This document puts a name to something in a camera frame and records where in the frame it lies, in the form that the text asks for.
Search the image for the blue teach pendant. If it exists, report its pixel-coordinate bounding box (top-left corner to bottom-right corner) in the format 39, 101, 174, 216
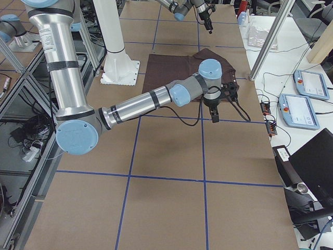
293, 70, 330, 101
278, 94, 320, 130

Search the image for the red cylinder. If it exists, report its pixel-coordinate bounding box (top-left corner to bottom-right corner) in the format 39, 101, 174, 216
237, 0, 248, 16

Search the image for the black laptop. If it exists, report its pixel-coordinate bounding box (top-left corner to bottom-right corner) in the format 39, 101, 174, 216
289, 128, 332, 207

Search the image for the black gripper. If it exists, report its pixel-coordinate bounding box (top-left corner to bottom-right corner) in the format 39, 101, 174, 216
198, 6, 216, 34
205, 99, 219, 123

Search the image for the steel cup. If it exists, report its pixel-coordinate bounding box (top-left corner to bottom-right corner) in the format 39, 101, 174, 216
295, 183, 309, 195

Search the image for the far blue teach pendant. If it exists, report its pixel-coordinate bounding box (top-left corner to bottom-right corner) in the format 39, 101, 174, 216
293, 70, 330, 101

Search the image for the aluminium frame post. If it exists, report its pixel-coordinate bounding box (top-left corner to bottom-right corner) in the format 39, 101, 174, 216
249, 0, 295, 81

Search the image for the wooden plank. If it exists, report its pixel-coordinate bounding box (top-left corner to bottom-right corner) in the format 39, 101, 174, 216
306, 21, 333, 64

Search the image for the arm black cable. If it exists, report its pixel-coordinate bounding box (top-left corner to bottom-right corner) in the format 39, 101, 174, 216
166, 85, 252, 127

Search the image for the clear plastic bag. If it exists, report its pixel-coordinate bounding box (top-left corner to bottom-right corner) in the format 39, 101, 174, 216
247, 26, 270, 48

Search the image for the dark brown t-shirt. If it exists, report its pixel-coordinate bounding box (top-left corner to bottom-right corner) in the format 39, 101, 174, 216
142, 48, 239, 100

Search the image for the black monitor stand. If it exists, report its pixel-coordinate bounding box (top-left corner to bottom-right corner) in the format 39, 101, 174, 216
273, 145, 332, 240

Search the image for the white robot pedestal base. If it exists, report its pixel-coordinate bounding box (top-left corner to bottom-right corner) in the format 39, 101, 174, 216
93, 0, 140, 86

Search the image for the near blue teach pendant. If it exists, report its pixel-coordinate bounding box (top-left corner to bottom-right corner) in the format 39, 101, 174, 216
278, 94, 320, 130

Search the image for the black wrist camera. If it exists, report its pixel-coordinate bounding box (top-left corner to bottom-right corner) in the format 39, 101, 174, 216
221, 82, 238, 102

